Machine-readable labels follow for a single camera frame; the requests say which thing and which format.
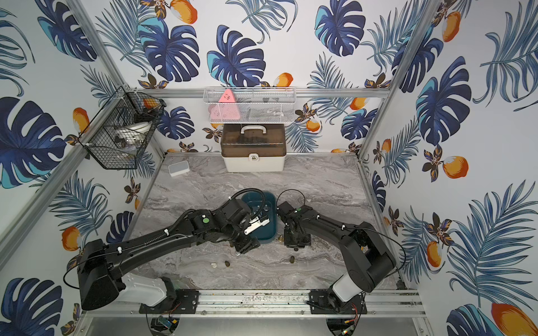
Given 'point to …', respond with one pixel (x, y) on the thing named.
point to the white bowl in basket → (137, 131)
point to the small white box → (178, 168)
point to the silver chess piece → (214, 264)
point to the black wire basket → (117, 135)
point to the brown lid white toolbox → (253, 148)
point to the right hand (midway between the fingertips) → (295, 244)
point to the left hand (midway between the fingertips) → (256, 235)
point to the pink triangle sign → (225, 109)
